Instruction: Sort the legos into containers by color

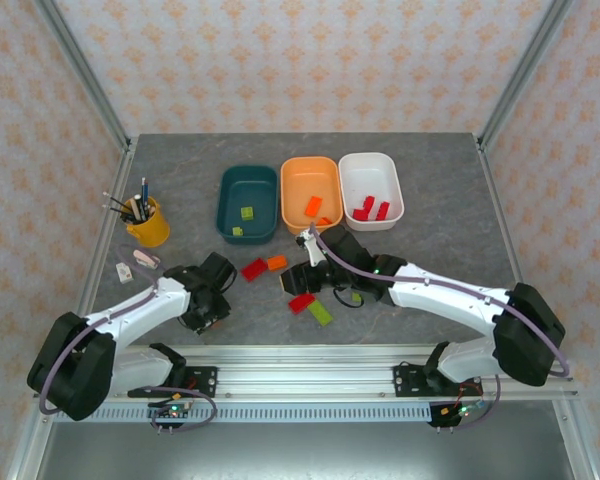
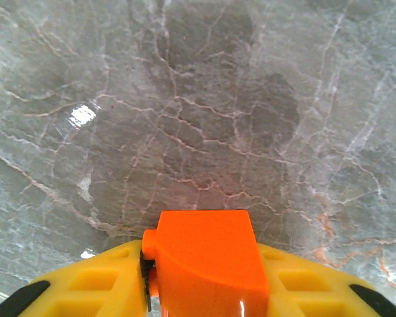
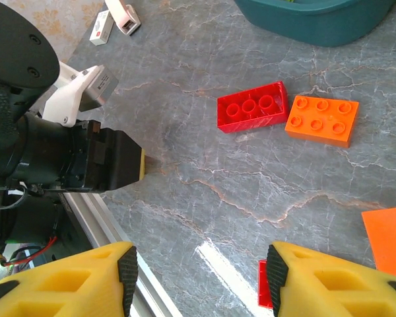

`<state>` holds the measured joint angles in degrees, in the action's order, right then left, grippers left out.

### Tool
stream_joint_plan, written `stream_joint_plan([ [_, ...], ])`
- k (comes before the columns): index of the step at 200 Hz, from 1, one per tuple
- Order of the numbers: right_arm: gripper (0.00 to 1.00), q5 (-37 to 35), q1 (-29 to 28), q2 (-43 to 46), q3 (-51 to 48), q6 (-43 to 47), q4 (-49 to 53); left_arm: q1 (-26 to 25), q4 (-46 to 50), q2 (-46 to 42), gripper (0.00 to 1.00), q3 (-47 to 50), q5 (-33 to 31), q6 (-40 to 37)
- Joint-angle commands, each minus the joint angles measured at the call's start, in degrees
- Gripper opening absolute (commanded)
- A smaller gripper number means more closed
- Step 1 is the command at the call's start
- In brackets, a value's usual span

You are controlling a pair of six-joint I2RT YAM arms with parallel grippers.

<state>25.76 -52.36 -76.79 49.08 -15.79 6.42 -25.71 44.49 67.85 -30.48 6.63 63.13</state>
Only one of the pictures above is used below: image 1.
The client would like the red long lego brick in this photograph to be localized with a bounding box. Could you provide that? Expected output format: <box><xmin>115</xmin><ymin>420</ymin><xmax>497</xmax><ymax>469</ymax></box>
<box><xmin>288</xmin><ymin>292</ymin><xmax>317</xmax><ymax>315</ymax></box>
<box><xmin>241</xmin><ymin>257</ymin><xmax>270</xmax><ymax>283</ymax></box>

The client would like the pink stapler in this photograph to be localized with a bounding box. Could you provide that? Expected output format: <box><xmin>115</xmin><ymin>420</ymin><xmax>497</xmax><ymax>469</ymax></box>
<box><xmin>132</xmin><ymin>249</ymin><xmax>161</xmax><ymax>270</ymax></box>

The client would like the yellow pen cup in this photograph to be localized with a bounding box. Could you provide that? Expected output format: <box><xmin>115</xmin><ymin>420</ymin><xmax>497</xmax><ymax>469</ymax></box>
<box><xmin>125</xmin><ymin>196</ymin><xmax>171</xmax><ymax>249</ymax></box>

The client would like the small circuit board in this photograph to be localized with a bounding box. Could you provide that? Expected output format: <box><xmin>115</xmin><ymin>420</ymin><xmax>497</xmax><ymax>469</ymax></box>
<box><xmin>438</xmin><ymin>398</ymin><xmax>485</xmax><ymax>420</ymax></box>
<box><xmin>148</xmin><ymin>394</ymin><xmax>194</xmax><ymax>422</ymax></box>

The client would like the teal plastic container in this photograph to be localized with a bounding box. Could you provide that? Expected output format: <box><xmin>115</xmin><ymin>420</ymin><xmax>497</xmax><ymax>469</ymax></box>
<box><xmin>215</xmin><ymin>164</ymin><xmax>280</xmax><ymax>246</ymax></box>

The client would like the orange plastic container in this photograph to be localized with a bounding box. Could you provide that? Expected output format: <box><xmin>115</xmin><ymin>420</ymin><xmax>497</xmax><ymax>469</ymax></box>
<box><xmin>279</xmin><ymin>156</ymin><xmax>344</xmax><ymax>236</ymax></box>

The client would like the white plastic container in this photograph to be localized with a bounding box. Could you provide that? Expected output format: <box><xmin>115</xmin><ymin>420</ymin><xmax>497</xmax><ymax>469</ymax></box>
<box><xmin>337</xmin><ymin>152</ymin><xmax>406</xmax><ymax>232</ymax></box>

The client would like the grey metal sheet panel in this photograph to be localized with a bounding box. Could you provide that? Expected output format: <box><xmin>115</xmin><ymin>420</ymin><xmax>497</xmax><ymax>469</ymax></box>
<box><xmin>33</xmin><ymin>422</ymin><xmax>574</xmax><ymax>480</ymax></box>

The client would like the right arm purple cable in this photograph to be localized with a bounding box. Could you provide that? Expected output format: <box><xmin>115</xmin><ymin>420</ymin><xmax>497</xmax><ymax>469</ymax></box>
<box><xmin>307</xmin><ymin>223</ymin><xmax>571</xmax><ymax>431</ymax></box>

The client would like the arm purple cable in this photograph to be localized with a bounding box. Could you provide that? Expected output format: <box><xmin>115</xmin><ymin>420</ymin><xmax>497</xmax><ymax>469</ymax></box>
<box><xmin>307</xmin><ymin>223</ymin><xmax>571</xmax><ymax>431</ymax></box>
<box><xmin>38</xmin><ymin>243</ymin><xmax>219</xmax><ymax>434</ymax></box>

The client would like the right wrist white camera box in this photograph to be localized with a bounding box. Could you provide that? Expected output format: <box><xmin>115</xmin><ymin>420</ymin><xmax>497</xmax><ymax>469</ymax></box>
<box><xmin>295</xmin><ymin>227</ymin><xmax>327</xmax><ymax>269</ymax></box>

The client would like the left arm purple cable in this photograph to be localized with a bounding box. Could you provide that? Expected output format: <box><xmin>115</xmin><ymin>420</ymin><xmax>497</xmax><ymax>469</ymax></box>
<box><xmin>38</xmin><ymin>243</ymin><xmax>219</xmax><ymax>434</ymax></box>

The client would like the wide aluminium base rail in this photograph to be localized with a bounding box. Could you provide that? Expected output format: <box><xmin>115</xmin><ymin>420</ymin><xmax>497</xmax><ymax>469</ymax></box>
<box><xmin>32</xmin><ymin>344</ymin><xmax>580</xmax><ymax>402</ymax></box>

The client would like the aluminium side rail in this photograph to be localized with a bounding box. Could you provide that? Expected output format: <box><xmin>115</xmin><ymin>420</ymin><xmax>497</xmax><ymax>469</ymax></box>
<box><xmin>74</xmin><ymin>138</ymin><xmax>139</xmax><ymax>321</ymax></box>
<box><xmin>474</xmin><ymin>135</ymin><xmax>531</xmax><ymax>291</ymax></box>

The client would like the grey slotted cable duct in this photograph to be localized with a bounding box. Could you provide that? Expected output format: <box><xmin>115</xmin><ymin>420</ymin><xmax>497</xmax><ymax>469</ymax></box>
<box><xmin>87</xmin><ymin>404</ymin><xmax>432</xmax><ymax>424</ymax></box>

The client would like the aluminium frame post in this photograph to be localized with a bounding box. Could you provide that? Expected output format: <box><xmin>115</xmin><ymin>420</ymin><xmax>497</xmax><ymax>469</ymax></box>
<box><xmin>478</xmin><ymin>0</ymin><xmax>577</xmax><ymax>152</ymax></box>
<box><xmin>32</xmin><ymin>0</ymin><xmax>132</xmax><ymax>152</ymax></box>

